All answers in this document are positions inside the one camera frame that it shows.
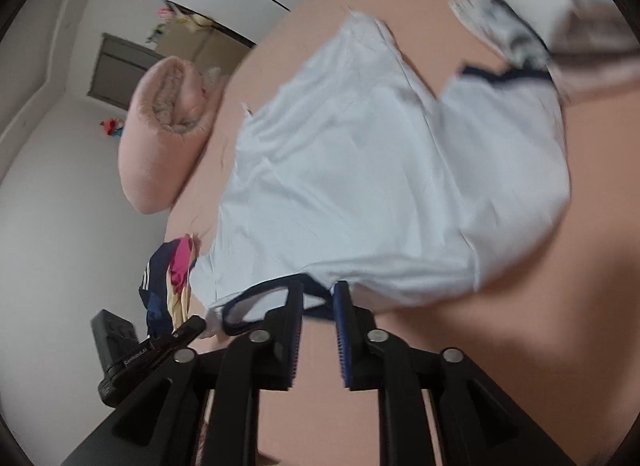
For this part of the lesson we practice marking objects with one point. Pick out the white shirt with navy trim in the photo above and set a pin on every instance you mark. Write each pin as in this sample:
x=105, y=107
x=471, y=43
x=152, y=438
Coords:
x=360, y=170

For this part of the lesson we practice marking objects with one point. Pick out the pile of unfolded clothes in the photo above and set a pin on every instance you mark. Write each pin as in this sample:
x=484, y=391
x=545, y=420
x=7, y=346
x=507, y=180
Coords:
x=155, y=291

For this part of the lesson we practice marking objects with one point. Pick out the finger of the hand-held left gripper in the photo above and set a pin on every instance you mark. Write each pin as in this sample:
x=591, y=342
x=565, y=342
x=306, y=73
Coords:
x=190, y=330

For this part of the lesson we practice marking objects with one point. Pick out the rolled pink quilt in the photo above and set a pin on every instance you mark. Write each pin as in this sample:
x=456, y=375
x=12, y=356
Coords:
x=155, y=165

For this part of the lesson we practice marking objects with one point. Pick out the pink doll plush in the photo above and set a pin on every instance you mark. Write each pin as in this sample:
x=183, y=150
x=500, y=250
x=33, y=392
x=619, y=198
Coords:
x=165, y=13

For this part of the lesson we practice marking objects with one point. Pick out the beige cabinet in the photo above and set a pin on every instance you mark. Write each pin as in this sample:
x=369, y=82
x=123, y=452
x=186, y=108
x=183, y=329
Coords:
x=210, y=45

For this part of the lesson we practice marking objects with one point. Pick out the grey door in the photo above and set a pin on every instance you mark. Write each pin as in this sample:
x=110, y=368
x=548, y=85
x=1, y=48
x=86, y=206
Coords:
x=120, y=70

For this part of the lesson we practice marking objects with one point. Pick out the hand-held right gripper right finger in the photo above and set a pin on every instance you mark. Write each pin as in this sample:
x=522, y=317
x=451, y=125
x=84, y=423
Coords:
x=342, y=336

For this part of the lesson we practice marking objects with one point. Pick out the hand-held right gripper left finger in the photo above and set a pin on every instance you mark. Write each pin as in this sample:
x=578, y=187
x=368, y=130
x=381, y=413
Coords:
x=295, y=331

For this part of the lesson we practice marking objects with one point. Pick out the bed with pink sheet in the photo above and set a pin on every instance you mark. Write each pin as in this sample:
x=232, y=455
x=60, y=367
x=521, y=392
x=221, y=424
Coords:
x=550, y=321

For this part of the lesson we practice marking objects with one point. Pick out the red and blue plush toy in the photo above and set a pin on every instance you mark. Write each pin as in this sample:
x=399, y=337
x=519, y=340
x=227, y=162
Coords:
x=112, y=126

